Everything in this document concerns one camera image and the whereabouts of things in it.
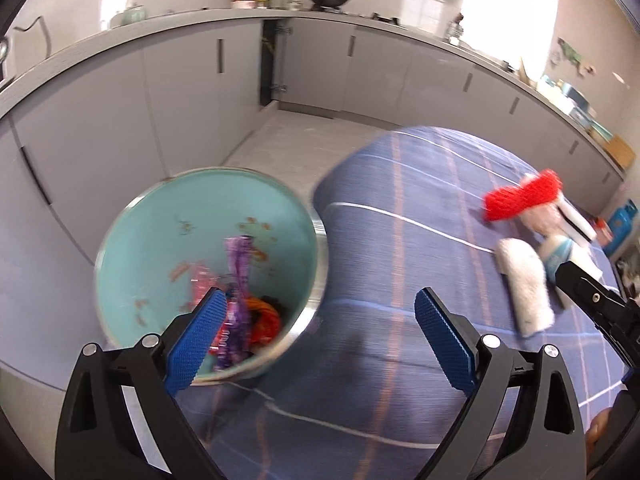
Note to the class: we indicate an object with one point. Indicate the blue dish box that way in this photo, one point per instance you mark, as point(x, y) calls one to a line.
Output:
point(580, 100)

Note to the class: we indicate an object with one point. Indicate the blue gas cylinder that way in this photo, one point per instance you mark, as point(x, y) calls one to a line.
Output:
point(622, 222)

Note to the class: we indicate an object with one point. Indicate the blue plaid tablecloth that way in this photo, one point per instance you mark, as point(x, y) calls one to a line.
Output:
point(400, 260)

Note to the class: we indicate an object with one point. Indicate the orange snack wrapper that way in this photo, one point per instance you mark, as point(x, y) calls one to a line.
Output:
point(260, 322)

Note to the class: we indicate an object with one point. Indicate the gas stove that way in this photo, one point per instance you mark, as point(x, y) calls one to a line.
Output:
point(370, 15)

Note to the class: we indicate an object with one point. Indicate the bright window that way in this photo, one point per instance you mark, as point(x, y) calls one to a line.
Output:
point(510, 20)

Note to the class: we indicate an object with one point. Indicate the white plastic basin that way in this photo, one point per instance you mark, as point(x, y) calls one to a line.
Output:
point(552, 92)

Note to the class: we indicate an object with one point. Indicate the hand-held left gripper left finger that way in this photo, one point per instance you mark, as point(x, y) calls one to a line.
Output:
point(197, 340)

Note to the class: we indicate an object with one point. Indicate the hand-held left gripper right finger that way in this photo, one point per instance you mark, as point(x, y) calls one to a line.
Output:
point(445, 340)

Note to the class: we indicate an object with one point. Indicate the red mesh bag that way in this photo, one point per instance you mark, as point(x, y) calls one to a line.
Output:
point(520, 195)

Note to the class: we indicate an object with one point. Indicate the white sponge with black strip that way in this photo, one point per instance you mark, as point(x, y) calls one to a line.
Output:
point(575, 217)

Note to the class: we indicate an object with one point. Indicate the pink plastic wrapper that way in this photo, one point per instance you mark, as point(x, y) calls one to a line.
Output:
point(202, 282)

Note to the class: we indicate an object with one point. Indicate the purple snack wrapper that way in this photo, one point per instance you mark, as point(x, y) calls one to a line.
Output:
point(240, 270)

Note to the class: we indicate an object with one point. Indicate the white fluffy roll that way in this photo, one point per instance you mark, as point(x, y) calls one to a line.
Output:
point(525, 285)

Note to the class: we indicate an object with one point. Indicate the teal waste bin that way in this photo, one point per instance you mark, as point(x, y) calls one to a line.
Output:
point(175, 220)

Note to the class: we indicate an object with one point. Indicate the hanging cloths on wall rack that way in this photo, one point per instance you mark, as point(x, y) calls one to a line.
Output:
point(572, 55)

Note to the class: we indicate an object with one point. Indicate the teal basin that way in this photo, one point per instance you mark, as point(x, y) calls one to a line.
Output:
point(601, 132)

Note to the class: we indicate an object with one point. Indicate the person's right hand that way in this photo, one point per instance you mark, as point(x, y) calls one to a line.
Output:
point(599, 426)

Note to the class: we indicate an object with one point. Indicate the white bowl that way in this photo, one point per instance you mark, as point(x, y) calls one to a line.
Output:
point(241, 4)

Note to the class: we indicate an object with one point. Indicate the knife holder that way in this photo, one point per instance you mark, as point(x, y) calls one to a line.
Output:
point(454, 30)

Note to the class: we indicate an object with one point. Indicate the wooden cutting board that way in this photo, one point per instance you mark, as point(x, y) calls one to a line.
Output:
point(620, 152)

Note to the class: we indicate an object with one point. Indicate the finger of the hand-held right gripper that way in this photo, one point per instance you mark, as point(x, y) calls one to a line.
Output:
point(600, 305)

